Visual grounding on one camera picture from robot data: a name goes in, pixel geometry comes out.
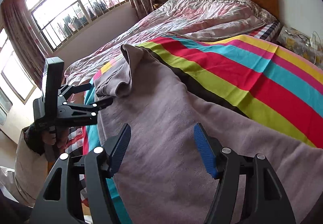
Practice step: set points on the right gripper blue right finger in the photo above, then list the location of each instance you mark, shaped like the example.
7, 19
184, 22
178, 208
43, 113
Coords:
265, 199

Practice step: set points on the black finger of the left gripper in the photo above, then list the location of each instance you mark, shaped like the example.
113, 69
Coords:
68, 90

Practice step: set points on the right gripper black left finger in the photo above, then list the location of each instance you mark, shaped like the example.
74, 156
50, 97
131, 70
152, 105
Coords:
60, 201

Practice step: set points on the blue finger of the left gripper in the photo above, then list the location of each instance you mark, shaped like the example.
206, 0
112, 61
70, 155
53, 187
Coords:
81, 113

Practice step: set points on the lilac sweatpants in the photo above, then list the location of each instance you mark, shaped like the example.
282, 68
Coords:
162, 178

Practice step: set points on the person's left hand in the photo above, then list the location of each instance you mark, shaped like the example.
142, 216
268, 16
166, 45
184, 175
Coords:
59, 139

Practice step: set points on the plaid checked bed sheet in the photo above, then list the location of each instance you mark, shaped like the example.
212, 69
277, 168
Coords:
74, 147

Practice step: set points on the rainbow striped blanket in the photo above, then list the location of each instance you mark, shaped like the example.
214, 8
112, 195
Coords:
258, 80

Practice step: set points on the floral pink quilt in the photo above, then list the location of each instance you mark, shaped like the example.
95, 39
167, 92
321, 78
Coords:
199, 20

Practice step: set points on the floral covered nightstand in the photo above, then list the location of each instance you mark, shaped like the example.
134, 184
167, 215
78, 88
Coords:
299, 43

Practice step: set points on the white power strip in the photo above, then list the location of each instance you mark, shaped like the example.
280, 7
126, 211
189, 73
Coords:
313, 43

